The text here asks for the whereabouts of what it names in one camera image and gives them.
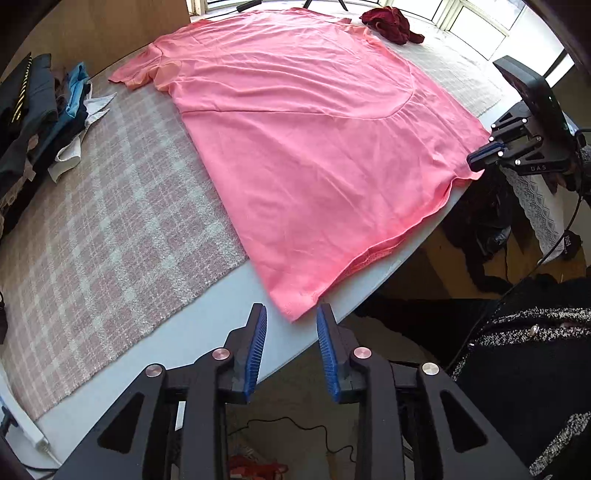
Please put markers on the white garment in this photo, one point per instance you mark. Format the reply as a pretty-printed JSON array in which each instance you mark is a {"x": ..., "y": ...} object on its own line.
[{"x": 69, "y": 159}]

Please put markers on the large wooden board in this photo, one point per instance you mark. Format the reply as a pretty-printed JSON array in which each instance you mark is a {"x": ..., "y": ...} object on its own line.
[{"x": 115, "y": 32}]

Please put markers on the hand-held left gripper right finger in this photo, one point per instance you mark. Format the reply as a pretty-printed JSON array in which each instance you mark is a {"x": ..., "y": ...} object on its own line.
[{"x": 328, "y": 350}]

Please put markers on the white lace cloth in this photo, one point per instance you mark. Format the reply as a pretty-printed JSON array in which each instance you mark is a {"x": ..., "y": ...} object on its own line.
[{"x": 535, "y": 207}]

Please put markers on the navy garment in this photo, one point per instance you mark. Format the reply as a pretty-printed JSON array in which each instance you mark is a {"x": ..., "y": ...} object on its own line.
[{"x": 69, "y": 134}]

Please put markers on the white power strip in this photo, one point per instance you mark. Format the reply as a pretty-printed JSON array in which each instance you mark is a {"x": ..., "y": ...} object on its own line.
[{"x": 27, "y": 429}]

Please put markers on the dark cloth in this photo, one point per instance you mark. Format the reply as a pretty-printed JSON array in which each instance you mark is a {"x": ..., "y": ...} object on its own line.
[{"x": 480, "y": 230}]

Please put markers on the dark red garment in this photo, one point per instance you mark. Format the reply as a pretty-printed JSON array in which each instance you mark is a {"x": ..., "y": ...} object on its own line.
[{"x": 388, "y": 21}]

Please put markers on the black garment with yellow stripe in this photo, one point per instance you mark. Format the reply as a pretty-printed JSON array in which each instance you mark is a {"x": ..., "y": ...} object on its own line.
[{"x": 39, "y": 92}]

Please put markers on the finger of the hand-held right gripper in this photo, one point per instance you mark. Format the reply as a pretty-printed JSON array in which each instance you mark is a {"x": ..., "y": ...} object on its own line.
[
  {"x": 485, "y": 165},
  {"x": 482, "y": 153}
]

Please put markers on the pink t-shirt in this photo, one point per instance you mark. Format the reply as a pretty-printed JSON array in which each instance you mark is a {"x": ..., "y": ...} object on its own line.
[{"x": 314, "y": 152}]

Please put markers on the pink plaid tablecloth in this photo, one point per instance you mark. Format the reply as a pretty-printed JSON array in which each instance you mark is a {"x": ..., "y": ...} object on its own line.
[{"x": 115, "y": 230}]

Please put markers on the red cloth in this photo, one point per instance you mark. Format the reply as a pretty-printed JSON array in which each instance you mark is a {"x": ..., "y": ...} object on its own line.
[{"x": 254, "y": 467}]

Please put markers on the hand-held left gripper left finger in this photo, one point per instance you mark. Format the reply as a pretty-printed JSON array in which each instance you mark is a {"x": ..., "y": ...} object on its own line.
[{"x": 256, "y": 350}]

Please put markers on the person's black tweed jacket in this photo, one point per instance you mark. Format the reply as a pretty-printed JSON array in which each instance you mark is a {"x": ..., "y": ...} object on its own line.
[{"x": 531, "y": 369}]

